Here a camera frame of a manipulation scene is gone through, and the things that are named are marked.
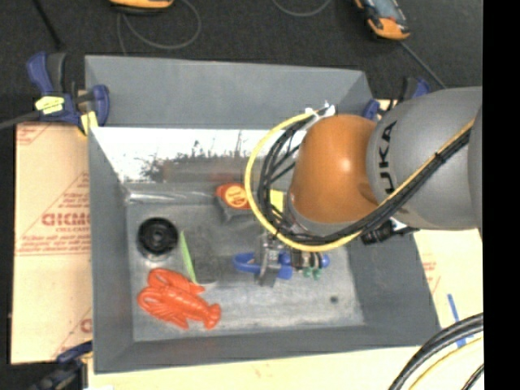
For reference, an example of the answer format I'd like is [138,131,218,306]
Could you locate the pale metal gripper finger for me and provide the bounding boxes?
[255,258,282,288]
[256,234,282,260]

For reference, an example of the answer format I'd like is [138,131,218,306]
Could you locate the yellow flat block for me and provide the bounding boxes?
[269,190,286,219]

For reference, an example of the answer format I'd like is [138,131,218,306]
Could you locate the light green flat stick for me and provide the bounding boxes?
[180,229,199,285]

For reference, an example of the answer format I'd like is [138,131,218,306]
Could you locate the red toy lobster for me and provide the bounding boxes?
[136,267,223,332]

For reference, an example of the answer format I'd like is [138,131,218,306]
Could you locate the black round lid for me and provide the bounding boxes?
[136,216,180,257]

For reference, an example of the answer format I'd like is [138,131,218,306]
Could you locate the grey metal bin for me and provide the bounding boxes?
[84,54,442,374]

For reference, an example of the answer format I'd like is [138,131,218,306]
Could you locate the brown cardboard board red print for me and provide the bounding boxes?
[8,120,483,367]

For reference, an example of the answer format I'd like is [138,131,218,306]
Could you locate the black cylinder on white bracket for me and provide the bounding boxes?
[360,219,420,246]

